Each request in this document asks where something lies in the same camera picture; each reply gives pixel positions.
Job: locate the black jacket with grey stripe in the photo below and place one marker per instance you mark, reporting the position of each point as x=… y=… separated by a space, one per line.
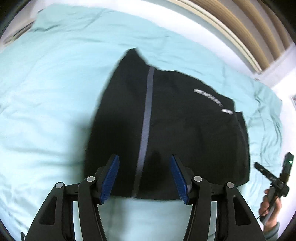
x=147 y=115

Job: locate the beige slatted headboard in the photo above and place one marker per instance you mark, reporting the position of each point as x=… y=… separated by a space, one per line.
x=251 y=26

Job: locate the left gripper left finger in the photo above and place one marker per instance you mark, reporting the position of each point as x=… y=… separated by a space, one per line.
x=55 y=218

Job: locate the person's right hand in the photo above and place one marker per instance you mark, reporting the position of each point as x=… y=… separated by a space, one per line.
x=263 y=210

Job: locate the colourful wall map poster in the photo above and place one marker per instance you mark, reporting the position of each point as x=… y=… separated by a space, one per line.
x=294 y=100

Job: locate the mint green bed duvet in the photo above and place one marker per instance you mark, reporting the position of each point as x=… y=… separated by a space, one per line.
x=52 y=79

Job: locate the white bed sheet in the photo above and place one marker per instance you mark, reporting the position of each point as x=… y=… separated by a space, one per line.
x=182 y=17

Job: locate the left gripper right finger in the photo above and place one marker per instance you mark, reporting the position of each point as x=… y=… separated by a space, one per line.
x=235 y=220

